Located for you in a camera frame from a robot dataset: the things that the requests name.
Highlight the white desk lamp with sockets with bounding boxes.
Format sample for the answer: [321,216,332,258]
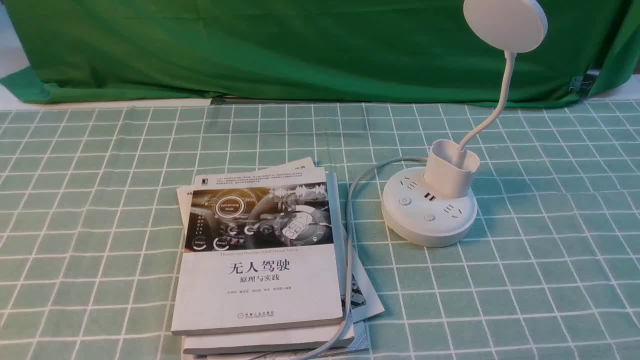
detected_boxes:
[381,0,548,248]

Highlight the white self-driving textbook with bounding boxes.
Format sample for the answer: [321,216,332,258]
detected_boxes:
[171,166,344,336]

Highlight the loose printed paper sheets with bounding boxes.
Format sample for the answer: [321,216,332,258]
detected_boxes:
[176,157,385,360]

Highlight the green backdrop cloth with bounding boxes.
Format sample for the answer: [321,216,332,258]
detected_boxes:
[0,0,640,109]

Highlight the green checked tablecloth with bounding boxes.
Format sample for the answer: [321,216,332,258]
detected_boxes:
[0,100,640,360]

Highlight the metal binder clip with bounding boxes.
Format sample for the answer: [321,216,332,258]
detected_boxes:
[568,69,601,99]

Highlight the grey lamp power cable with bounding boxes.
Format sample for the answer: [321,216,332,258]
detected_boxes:
[260,156,429,360]

